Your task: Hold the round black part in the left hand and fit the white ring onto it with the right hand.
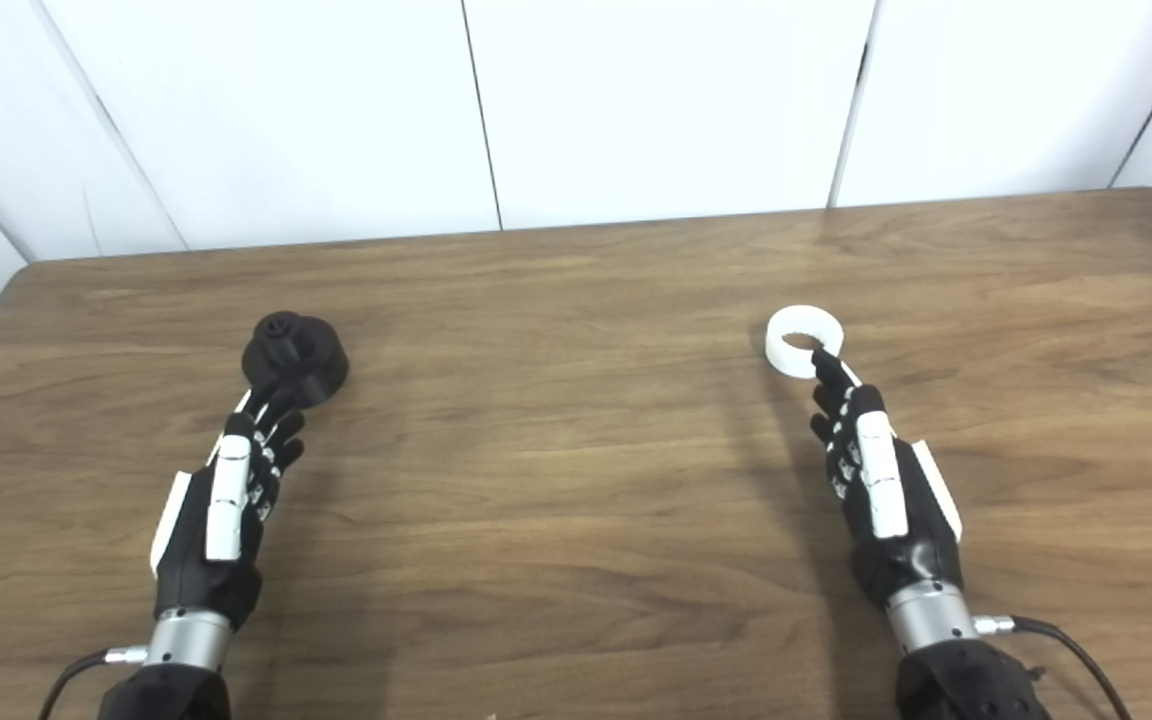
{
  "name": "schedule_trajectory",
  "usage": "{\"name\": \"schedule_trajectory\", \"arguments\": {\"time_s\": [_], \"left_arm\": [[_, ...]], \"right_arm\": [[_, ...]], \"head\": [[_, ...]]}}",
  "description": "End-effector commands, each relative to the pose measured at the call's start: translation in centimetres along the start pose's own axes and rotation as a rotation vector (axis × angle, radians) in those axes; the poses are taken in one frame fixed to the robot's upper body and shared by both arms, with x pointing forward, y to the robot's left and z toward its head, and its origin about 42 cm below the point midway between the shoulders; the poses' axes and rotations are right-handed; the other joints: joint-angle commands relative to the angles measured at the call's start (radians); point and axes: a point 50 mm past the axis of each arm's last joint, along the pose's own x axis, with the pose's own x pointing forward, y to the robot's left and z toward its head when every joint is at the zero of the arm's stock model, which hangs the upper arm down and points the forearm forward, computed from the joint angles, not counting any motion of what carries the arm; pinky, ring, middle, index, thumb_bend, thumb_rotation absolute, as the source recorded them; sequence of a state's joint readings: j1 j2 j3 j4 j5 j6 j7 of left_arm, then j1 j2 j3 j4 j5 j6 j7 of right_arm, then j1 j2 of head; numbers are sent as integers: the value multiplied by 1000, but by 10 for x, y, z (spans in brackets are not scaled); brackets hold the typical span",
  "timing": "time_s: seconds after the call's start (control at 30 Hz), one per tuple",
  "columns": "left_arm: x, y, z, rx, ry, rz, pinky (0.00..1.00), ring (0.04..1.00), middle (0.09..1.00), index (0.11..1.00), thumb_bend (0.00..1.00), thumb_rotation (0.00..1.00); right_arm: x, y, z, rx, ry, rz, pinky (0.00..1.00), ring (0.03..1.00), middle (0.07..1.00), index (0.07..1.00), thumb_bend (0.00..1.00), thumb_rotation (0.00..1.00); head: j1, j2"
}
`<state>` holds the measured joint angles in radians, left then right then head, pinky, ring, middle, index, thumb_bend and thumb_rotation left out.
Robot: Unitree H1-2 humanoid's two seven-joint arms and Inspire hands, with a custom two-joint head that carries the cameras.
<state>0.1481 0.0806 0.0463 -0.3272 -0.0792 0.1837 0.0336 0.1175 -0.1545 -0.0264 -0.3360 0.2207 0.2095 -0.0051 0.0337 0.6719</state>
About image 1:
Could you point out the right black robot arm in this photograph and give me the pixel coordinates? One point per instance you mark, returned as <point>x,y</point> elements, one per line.
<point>966,685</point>

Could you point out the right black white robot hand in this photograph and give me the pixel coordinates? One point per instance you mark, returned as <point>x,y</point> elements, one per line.
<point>921,545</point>

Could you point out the round black plastic part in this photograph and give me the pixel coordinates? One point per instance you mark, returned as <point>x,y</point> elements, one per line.
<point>316,360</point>

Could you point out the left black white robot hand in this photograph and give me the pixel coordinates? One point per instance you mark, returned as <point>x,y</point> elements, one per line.
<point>188,545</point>

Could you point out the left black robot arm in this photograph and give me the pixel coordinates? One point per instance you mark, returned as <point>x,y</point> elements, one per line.
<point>176,680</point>

